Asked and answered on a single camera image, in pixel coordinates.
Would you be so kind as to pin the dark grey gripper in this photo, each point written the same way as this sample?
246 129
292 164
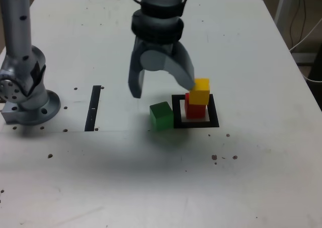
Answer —
163 48

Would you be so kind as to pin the green cube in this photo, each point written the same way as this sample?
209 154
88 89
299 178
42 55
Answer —
161 117

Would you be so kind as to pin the yellow cube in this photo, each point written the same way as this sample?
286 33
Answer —
201 92

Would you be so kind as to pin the red cube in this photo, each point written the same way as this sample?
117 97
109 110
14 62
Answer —
195 111

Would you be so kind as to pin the black tape square outline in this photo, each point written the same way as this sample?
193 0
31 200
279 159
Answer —
215 112

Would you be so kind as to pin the black tape strip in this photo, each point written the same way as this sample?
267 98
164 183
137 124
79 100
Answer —
91 112

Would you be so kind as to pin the white frame post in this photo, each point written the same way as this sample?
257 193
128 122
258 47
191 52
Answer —
280 4

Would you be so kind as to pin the grey rail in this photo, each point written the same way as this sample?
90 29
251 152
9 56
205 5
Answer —
305 58

